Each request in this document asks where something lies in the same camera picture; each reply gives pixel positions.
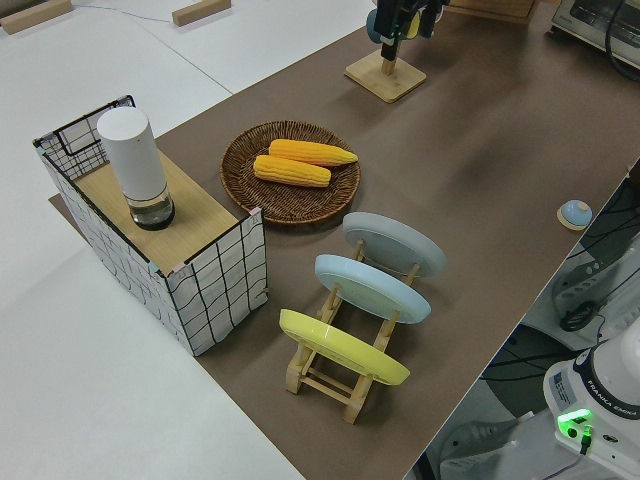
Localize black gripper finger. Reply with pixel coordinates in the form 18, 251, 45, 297
420, 0, 445, 39
375, 0, 414, 48

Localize dark blue mug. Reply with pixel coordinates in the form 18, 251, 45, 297
365, 8, 425, 45

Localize wooden mug tree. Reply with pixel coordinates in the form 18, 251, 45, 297
344, 42, 428, 105

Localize brown table mat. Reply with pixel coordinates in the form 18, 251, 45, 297
48, 0, 640, 480

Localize yellow corn cob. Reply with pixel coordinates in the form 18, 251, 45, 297
253, 154, 332, 189
268, 139, 360, 168

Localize white toaster oven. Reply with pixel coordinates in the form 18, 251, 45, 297
549, 0, 640, 57

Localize wooden block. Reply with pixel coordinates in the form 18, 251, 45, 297
171, 0, 233, 27
0, 0, 74, 36

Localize round wicker basket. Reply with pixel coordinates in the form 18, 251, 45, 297
220, 120, 362, 227

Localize grey plate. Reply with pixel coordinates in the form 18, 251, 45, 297
342, 211, 448, 279

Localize light blue plate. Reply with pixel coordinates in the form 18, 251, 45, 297
314, 254, 432, 325

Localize white cylinder grinder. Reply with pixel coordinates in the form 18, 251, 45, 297
96, 108, 177, 232

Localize yellow plate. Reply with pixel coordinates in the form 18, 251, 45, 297
278, 308, 412, 387

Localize wooden plate rack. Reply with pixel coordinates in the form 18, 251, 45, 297
285, 239, 422, 425

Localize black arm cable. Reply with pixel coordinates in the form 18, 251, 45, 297
603, 0, 640, 84

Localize thin blue cable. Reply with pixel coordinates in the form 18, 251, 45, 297
73, 0, 174, 24

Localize wire grid box wooden top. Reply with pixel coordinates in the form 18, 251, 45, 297
32, 94, 271, 358

